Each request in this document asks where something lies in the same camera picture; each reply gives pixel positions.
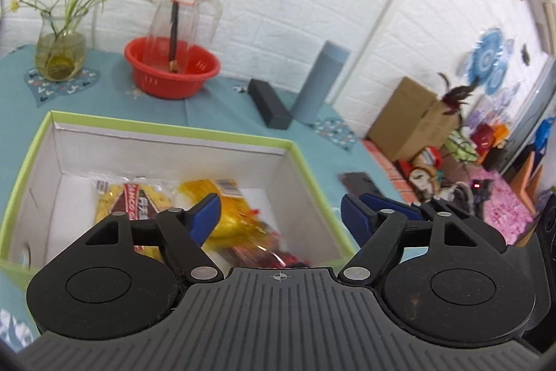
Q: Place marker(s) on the blue paper fan decoration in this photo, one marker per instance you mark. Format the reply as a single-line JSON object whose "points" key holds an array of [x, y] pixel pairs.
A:
{"points": [[487, 64]]}

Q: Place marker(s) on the black straw in pitcher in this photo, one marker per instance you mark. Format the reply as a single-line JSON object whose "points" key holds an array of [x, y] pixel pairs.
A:
{"points": [[173, 39]]}

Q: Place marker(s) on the red plastic basin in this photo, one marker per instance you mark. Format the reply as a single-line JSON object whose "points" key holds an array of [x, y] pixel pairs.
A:
{"points": [[176, 79]]}

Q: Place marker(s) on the brown cardboard box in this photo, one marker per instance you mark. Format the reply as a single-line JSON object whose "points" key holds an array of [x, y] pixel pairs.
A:
{"points": [[412, 119]]}

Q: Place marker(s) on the dark red feather plant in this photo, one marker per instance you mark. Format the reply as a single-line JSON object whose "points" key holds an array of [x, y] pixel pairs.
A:
{"points": [[455, 97]]}

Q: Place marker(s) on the vase with yellow flowers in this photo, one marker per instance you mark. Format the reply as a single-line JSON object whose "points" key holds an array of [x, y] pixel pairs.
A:
{"points": [[61, 27]]}

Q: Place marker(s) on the glass pitcher with label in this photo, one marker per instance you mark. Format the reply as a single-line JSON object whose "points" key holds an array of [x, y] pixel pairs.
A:
{"points": [[198, 22]]}

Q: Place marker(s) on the black rectangular case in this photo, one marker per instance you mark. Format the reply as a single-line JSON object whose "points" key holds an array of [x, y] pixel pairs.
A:
{"points": [[268, 104]]}

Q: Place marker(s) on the grey blue thermos bottle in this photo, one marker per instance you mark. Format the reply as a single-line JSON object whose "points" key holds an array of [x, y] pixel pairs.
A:
{"points": [[321, 78]]}

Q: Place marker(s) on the orange yellow candy bag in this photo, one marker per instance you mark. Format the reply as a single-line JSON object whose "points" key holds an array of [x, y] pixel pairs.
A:
{"points": [[238, 224]]}

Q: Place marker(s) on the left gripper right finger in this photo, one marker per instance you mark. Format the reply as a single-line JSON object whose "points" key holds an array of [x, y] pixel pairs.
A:
{"points": [[437, 272]]}

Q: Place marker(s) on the plaid tablecloth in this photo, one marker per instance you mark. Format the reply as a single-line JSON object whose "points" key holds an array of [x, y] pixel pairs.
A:
{"points": [[394, 176]]}

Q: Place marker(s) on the red nut snack bag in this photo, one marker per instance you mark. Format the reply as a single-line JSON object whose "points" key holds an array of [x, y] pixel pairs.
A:
{"points": [[260, 247]]}

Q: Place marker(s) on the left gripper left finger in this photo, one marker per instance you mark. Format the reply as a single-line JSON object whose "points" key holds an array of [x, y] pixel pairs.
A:
{"points": [[123, 276]]}

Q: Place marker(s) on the large noodle snack bag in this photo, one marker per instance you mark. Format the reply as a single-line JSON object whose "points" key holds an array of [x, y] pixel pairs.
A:
{"points": [[140, 197]]}

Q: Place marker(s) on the green cardboard box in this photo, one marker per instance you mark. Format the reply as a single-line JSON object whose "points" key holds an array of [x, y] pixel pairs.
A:
{"points": [[51, 203]]}

